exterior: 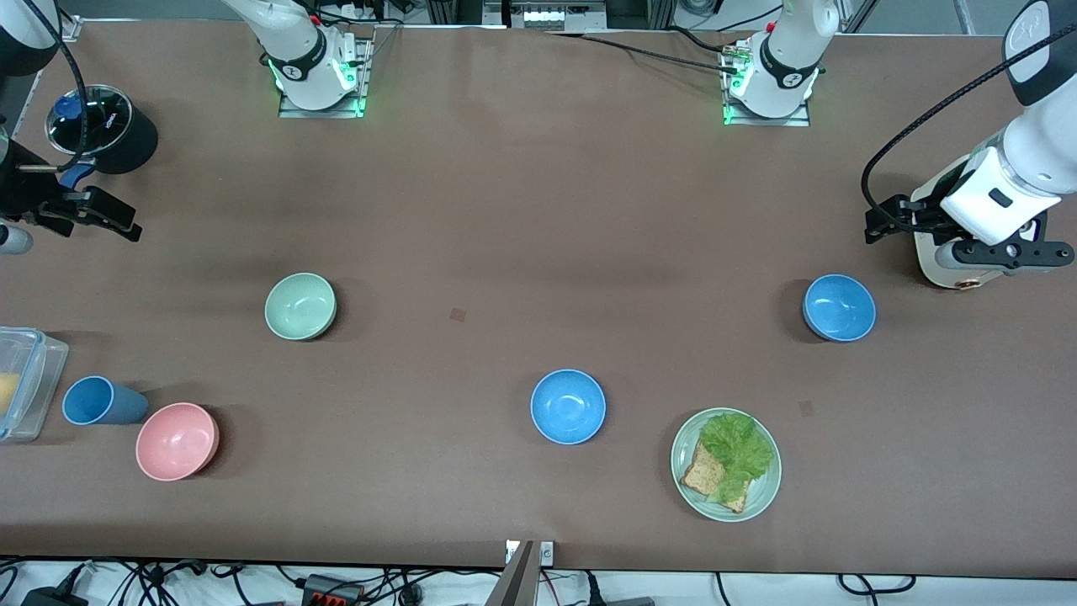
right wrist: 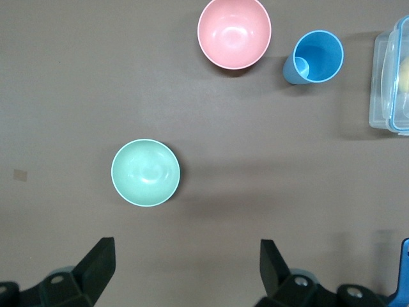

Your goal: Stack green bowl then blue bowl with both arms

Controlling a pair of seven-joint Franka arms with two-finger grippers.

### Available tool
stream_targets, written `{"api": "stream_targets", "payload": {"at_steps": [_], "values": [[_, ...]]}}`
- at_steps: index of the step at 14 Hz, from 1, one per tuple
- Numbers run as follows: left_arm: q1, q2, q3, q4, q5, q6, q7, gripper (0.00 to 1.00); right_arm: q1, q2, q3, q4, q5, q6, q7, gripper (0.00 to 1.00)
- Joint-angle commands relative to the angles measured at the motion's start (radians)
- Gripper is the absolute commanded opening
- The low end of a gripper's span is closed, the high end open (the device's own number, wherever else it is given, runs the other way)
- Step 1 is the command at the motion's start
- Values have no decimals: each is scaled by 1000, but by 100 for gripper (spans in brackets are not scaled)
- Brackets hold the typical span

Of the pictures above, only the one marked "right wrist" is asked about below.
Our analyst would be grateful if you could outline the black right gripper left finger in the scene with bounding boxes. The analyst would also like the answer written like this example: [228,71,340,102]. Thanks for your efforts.
[0,237,116,307]

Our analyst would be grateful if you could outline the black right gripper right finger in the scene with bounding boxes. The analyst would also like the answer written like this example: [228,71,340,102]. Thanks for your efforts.
[254,239,389,307]

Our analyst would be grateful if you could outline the green bowl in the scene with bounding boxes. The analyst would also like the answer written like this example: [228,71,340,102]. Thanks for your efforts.
[111,138,181,208]

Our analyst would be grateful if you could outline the pink bowl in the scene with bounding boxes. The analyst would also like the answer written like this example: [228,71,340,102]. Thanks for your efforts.
[197,0,272,70]

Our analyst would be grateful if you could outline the clear container with blue-rimmed lid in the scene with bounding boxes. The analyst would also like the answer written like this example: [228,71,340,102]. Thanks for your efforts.
[369,14,409,137]

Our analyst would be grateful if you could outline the blue plastic cup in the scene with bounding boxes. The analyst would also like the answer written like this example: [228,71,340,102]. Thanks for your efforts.
[282,29,345,86]

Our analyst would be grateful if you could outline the yellow food in container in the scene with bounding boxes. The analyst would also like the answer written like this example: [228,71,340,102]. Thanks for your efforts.
[398,59,409,94]

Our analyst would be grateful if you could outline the black pot with blue handle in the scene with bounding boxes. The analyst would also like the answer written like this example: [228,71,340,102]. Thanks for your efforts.
[387,237,409,307]

